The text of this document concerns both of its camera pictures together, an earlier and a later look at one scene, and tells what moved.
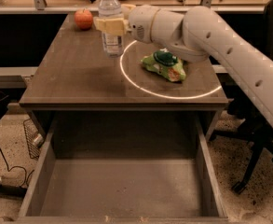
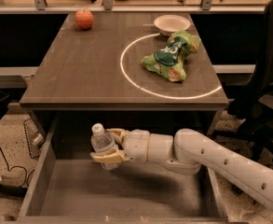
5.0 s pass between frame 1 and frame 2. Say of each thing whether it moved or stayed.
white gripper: moved
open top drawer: stayed
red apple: stayed
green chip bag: stayed
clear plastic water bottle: moved
